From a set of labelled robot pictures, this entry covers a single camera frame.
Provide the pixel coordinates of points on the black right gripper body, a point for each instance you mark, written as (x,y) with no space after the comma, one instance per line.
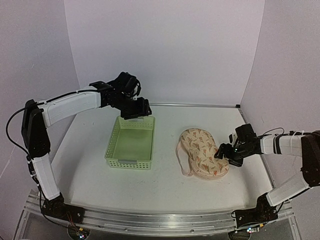
(238,155)

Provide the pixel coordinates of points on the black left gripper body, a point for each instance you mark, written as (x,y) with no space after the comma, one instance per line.
(129,109)

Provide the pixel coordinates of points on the floral mesh laundry bag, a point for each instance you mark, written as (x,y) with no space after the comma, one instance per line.
(200,147)

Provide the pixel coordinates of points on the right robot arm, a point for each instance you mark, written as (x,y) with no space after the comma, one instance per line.
(293,157)

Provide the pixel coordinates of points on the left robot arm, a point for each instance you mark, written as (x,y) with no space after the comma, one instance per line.
(121,94)

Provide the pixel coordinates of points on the green perforated plastic basket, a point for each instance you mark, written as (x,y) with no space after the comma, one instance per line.
(131,143)

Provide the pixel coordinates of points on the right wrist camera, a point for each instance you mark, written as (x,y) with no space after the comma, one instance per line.
(243,134)

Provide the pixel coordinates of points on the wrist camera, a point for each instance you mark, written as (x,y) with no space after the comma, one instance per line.
(243,134)
(128,84)

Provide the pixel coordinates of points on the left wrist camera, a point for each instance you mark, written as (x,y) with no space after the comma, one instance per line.
(128,84)

